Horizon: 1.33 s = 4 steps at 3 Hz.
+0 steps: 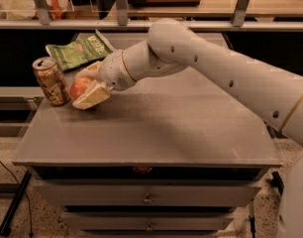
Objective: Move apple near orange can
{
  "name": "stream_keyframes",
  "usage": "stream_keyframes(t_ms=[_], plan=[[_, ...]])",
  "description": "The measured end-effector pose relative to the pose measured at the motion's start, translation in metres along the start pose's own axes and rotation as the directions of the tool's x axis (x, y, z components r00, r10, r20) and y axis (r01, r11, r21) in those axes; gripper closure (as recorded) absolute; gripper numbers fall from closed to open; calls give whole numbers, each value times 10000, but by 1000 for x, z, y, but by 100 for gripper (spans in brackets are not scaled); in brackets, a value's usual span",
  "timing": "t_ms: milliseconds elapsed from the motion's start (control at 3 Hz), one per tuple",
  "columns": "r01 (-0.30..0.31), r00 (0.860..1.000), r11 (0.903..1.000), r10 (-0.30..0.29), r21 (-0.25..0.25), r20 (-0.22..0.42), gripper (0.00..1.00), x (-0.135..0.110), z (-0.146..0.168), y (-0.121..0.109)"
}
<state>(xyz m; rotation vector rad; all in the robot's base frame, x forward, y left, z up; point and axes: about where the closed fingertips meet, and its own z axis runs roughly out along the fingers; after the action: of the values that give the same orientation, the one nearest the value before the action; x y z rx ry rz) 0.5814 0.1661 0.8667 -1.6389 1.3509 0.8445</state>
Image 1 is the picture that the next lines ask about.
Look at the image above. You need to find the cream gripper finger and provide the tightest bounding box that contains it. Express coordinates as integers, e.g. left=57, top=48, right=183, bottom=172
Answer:
left=72, top=81, right=111, bottom=110
left=75, top=61, right=102, bottom=81

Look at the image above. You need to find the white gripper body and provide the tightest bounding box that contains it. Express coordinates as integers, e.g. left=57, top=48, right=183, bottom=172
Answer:
left=100, top=50, right=136, bottom=91

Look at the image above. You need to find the red yellow apple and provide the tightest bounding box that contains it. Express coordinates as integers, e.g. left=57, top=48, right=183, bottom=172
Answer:
left=70, top=77, right=93, bottom=101

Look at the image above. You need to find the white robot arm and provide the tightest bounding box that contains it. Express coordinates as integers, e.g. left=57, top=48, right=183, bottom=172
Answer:
left=73, top=19, right=303, bottom=238

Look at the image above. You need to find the orange soda can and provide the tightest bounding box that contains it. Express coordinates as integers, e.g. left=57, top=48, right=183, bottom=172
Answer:
left=33, top=57, right=70, bottom=106

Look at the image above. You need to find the green chip bag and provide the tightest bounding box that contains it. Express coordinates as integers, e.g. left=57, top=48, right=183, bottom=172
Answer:
left=46, top=30, right=116, bottom=71

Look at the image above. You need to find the orange white plastic bag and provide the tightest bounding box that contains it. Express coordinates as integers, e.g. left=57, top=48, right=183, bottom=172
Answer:
left=46, top=0, right=70, bottom=19

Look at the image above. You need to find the grey drawer cabinet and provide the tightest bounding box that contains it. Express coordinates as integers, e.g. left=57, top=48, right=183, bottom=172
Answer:
left=12, top=32, right=283, bottom=238

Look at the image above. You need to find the upper grey drawer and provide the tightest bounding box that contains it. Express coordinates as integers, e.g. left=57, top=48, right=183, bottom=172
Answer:
left=34, top=180, right=260, bottom=207

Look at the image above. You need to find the grey drawer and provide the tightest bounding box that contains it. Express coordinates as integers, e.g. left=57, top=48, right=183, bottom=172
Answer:
left=62, top=212, right=234, bottom=231
left=34, top=180, right=260, bottom=207

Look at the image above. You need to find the lower grey drawer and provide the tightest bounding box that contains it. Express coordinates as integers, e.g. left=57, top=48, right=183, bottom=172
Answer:
left=62, top=212, right=234, bottom=231

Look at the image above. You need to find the black left floor bar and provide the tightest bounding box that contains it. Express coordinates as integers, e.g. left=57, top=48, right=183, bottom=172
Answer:
left=0, top=172, right=32, bottom=237

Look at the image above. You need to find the black floor bar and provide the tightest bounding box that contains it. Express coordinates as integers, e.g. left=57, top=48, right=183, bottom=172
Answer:
left=270, top=172, right=284, bottom=194
left=0, top=172, right=32, bottom=237

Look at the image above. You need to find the black right floor bar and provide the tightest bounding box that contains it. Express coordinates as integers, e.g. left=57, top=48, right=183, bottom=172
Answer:
left=270, top=172, right=284, bottom=194

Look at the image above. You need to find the metal shelf rail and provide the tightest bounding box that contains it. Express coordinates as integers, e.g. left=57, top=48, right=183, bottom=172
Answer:
left=0, top=20, right=303, bottom=33

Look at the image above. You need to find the black floor cable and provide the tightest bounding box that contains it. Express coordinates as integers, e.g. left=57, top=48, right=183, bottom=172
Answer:
left=0, top=149, right=35, bottom=238

